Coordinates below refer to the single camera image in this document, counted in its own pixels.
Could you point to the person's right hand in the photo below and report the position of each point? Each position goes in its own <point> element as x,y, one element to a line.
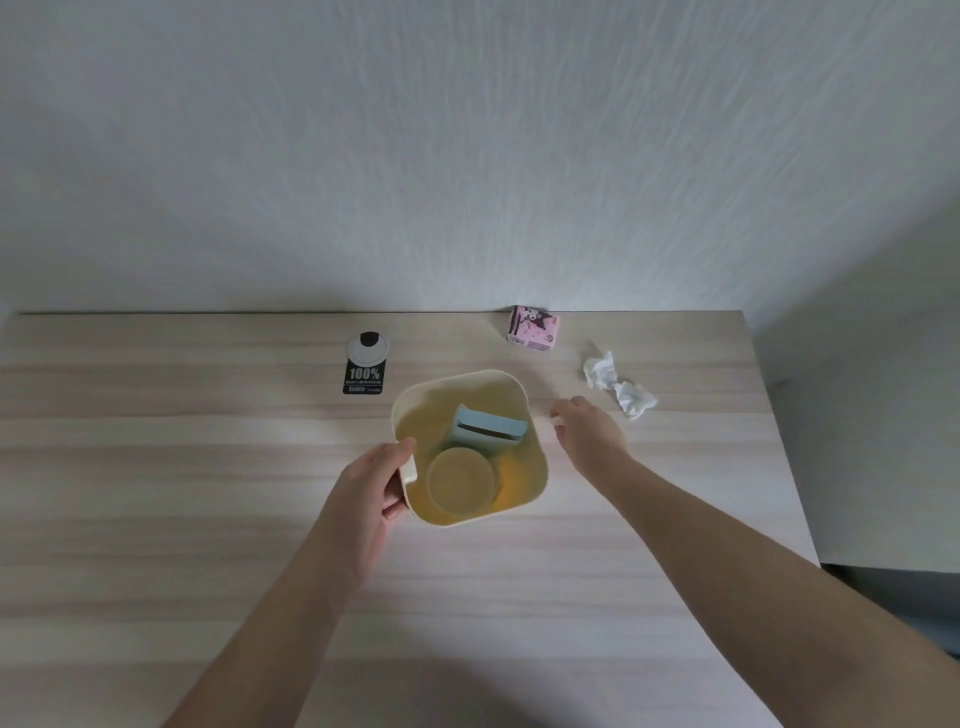
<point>592,439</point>

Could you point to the person's left hand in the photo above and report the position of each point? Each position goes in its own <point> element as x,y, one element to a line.
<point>356,502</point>

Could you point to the person's right fingers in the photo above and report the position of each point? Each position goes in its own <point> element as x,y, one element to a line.
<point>564,412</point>

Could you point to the person's left thumb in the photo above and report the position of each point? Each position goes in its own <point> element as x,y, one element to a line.
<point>386,454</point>

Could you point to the cream square plastic bin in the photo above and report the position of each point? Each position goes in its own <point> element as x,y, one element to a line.
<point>525,472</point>

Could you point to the person's right forearm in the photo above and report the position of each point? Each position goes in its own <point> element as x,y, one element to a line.
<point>750,592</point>

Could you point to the person's left forearm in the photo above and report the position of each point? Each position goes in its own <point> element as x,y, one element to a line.
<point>277,637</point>

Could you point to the crumpled white tissue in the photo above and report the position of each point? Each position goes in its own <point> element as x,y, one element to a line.
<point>630,397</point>

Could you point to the light blue packet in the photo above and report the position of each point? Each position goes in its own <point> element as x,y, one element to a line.
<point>487,424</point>

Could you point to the round yellow lid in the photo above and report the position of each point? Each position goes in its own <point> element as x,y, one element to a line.
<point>460,480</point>

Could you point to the black sticker label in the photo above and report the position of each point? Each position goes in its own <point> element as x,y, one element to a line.
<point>364,379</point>

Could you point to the pink tissue packet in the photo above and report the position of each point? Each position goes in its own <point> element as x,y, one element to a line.
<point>532,328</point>

